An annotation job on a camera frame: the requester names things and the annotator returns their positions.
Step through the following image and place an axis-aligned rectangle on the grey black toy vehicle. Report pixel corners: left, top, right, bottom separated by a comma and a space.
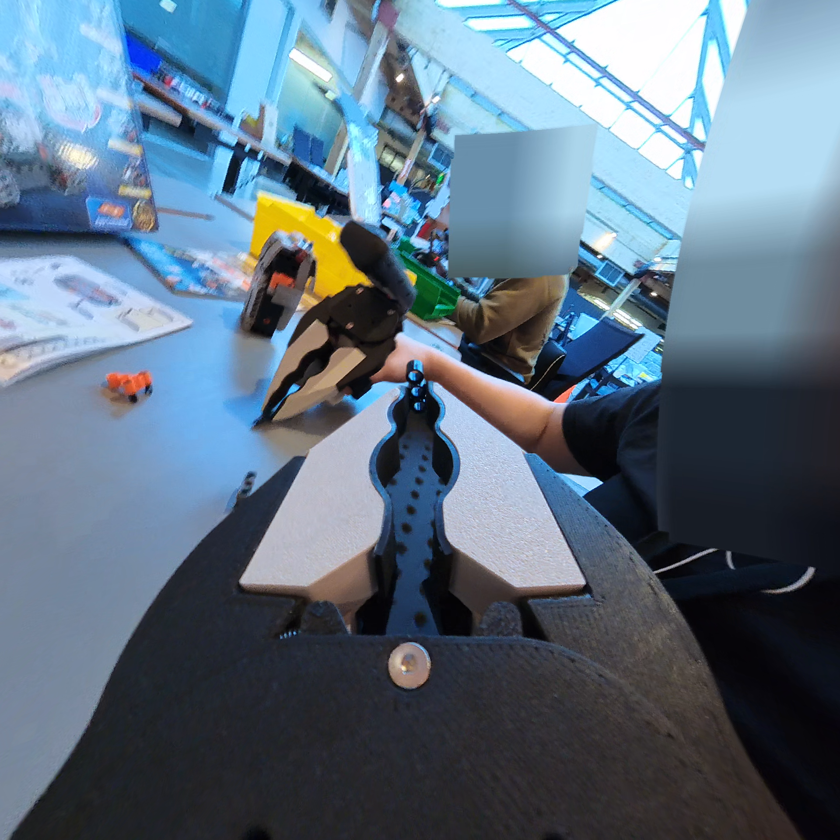
239, 229, 318, 339

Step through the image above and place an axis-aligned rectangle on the black office chair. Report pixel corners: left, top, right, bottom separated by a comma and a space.
530, 314, 645, 403

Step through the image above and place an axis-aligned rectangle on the open instruction booklet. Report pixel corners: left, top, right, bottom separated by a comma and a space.
0, 255, 194, 388

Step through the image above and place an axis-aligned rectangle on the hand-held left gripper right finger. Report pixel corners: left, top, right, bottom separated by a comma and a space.
427, 384, 588, 636

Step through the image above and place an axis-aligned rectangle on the yellow plastic bin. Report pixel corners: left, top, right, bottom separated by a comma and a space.
249, 192, 368, 309

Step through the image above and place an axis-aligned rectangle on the blue cover manual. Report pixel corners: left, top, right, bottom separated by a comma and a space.
125, 236, 263, 301

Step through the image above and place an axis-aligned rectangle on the blue toy box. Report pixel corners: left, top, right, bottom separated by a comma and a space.
0, 0, 159, 235

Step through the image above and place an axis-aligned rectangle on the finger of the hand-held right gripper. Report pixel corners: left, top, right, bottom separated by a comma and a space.
269, 344, 376, 423
252, 320, 330, 427

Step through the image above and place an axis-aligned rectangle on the white cord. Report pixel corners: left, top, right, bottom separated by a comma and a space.
656, 548, 818, 595

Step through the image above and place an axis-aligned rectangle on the black studded panel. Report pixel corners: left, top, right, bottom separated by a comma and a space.
373, 420, 462, 636

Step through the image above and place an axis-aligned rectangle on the green plastic bin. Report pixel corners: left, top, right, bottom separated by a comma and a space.
392, 239, 462, 321

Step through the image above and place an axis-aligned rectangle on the person's right hand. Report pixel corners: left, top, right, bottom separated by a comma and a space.
369, 333, 431, 387

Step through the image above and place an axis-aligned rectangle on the person's black shirt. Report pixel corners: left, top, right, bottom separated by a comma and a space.
561, 379, 840, 840

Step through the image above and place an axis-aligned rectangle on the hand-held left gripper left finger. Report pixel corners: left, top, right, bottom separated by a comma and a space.
239, 387, 403, 636

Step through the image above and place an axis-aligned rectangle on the white tilted board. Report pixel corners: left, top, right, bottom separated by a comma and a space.
336, 98, 386, 227

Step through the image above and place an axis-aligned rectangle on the orange connector piece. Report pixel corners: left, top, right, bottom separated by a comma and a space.
101, 369, 154, 404

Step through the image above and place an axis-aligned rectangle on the person's right forearm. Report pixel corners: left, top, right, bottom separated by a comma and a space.
423, 351, 571, 475

